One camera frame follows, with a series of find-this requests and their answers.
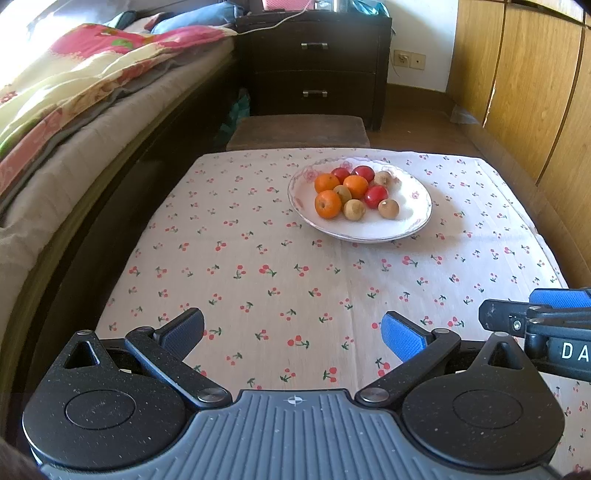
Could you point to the blue pillow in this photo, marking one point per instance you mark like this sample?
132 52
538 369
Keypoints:
203 18

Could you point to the cherry print tablecloth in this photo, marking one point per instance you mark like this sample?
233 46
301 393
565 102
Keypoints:
231 240

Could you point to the floral patchwork blanket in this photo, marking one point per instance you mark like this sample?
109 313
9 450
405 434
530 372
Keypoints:
83 69

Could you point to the dark wooden nightstand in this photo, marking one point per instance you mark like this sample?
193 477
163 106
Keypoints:
360 60

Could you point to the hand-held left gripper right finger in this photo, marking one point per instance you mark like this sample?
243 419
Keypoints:
401 337

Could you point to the bed with beige mattress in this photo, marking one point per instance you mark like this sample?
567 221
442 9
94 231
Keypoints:
92 152

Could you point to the pink box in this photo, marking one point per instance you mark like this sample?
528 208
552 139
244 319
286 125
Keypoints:
286 4

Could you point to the light wooden wardrobe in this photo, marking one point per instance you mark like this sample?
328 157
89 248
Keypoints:
540 83

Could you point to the red tomato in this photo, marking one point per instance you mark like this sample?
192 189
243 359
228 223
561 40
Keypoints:
363 172
340 174
376 196

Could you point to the brown wooden stool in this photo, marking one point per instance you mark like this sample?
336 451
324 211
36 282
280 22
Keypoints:
295 131

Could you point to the beige wall socket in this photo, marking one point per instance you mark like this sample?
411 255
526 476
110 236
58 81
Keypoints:
408 60

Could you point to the teal plastic bag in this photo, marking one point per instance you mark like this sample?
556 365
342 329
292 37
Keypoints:
239 108

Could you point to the white floral plate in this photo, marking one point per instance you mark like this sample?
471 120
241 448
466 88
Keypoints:
411 196

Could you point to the metal thermos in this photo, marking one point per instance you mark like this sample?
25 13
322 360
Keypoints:
343 4

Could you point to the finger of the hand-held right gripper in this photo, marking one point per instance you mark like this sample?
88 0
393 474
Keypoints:
558 297
501 314

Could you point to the clear plastic wrap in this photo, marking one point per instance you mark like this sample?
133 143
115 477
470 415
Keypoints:
464 115

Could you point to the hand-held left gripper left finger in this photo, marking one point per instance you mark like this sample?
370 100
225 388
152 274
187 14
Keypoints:
182 334

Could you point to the orange mandarin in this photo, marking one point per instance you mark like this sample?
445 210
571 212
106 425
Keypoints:
328 203
355 186
326 182

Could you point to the blue plastic bag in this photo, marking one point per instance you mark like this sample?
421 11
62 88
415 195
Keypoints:
368 6

